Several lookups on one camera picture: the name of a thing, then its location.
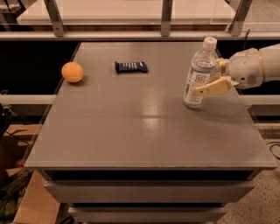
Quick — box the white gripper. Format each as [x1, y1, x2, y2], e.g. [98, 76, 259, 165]
[194, 48, 264, 96]

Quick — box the clear blue-label plastic bottle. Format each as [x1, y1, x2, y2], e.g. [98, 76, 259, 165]
[183, 37, 217, 109]

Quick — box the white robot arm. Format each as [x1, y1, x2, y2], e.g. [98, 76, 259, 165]
[192, 44, 280, 96]

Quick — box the dark blue rxbar wrapper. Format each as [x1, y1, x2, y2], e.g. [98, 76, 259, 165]
[115, 61, 148, 74]

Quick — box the grey drawer cabinet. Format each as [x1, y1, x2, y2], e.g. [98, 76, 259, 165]
[26, 42, 276, 224]

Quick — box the orange fruit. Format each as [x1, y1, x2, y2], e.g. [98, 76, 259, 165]
[61, 62, 84, 83]

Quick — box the brown cardboard box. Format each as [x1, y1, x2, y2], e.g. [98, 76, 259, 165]
[0, 124, 60, 224]

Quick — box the metal shelf frame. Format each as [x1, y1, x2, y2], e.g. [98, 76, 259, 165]
[0, 0, 280, 41]

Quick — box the black cable on floor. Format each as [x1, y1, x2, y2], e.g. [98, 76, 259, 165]
[265, 141, 280, 161]

